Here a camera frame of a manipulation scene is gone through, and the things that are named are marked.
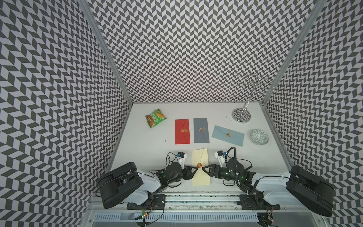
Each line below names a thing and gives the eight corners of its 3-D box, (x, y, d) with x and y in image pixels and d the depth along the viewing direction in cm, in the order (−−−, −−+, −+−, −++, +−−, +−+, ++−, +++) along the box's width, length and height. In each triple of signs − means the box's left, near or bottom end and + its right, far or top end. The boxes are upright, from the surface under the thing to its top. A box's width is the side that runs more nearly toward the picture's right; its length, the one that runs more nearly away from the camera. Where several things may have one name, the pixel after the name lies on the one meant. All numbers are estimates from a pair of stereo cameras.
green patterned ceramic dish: (251, 146, 96) (254, 142, 92) (247, 133, 103) (250, 129, 98) (266, 146, 96) (270, 142, 92) (261, 133, 103) (265, 129, 98)
